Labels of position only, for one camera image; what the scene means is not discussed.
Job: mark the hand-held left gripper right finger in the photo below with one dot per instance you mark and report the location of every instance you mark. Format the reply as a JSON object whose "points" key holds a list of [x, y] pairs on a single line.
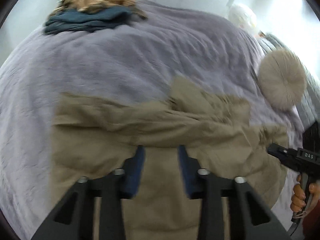
{"points": [[186, 172]]}

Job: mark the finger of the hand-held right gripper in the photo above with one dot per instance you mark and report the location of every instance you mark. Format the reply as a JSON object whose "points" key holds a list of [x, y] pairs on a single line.
{"points": [[277, 151]]}

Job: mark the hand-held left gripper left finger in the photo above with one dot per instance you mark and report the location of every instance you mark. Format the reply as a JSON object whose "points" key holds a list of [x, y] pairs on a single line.
{"points": [[135, 172]]}

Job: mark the khaki puffer jacket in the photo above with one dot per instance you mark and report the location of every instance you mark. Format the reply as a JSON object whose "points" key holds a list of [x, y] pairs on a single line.
{"points": [[100, 140]]}

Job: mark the person's right forearm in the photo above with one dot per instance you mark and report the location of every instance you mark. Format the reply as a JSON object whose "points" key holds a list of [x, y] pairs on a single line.
{"points": [[312, 220]]}

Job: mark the person's right hand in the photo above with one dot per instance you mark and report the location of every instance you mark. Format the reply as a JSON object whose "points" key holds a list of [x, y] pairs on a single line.
{"points": [[297, 200]]}

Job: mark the grey quilted headboard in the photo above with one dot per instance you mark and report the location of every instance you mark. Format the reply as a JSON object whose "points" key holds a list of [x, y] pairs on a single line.
{"points": [[311, 100]]}

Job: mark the round beige pleated cushion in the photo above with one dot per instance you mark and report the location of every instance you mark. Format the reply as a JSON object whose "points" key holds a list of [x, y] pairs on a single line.
{"points": [[282, 80]]}

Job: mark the purple embossed blanket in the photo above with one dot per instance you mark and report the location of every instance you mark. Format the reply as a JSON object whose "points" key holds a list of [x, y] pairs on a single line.
{"points": [[125, 60]]}

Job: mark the white floral bag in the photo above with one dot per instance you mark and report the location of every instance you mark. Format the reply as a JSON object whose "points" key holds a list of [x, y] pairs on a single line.
{"points": [[242, 15]]}

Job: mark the blue jeans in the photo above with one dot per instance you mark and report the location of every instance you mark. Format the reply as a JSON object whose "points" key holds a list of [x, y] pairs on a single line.
{"points": [[87, 20]]}

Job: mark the brown patterned garment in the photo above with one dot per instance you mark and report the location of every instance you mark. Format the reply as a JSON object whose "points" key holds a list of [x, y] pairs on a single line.
{"points": [[138, 11]]}

